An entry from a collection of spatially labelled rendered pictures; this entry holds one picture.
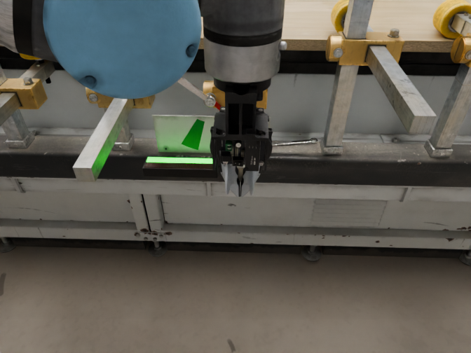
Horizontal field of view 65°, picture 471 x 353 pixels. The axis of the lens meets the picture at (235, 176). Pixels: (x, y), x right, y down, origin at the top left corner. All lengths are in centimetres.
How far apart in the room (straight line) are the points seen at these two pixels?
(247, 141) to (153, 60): 24
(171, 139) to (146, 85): 62
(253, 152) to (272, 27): 15
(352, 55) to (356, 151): 25
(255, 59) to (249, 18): 4
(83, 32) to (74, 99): 93
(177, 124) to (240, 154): 37
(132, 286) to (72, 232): 31
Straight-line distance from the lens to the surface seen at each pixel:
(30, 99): 92
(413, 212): 149
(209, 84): 80
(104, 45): 24
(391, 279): 160
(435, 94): 116
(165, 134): 86
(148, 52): 24
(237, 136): 45
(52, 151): 98
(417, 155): 97
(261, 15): 41
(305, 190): 100
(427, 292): 161
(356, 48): 77
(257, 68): 42
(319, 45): 97
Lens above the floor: 122
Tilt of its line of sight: 40 degrees down
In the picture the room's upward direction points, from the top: straight up
